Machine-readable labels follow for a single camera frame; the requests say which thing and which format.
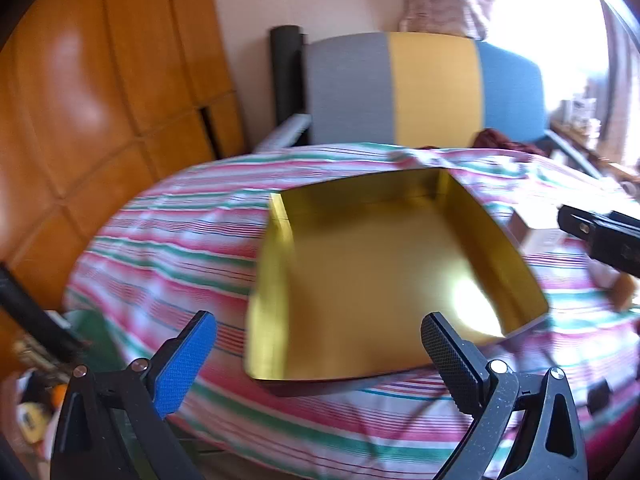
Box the grey yellow blue chair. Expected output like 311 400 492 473
255 31 606 181

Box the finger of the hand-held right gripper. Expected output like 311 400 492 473
557 204 640 278

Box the dark red cloth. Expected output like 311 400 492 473
472 129 548 157

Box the striped tablecloth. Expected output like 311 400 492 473
65 142 640 480

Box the window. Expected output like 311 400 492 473
487 0 613 126

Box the wooden wardrobe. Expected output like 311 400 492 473
0 0 248 336

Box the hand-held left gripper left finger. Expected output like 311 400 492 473
50 310 218 480

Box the small white cardboard box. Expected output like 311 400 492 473
507 207 591 253

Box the black stand bar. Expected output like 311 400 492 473
0 262 91 361

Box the gold metal tin box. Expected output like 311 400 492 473
244 167 550 397

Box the pink patterned curtain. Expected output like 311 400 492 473
397 0 496 41

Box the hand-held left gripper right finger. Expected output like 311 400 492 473
420 311 588 480

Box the yellow bun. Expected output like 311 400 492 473
607 272 638 313

